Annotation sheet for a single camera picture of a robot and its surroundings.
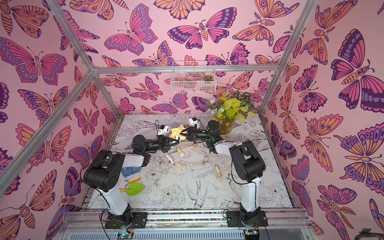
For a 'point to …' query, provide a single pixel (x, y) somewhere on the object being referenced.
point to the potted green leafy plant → (228, 108)
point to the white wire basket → (193, 77)
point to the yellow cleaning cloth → (177, 131)
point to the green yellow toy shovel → (133, 188)
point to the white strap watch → (205, 161)
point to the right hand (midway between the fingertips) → (180, 134)
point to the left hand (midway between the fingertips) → (179, 144)
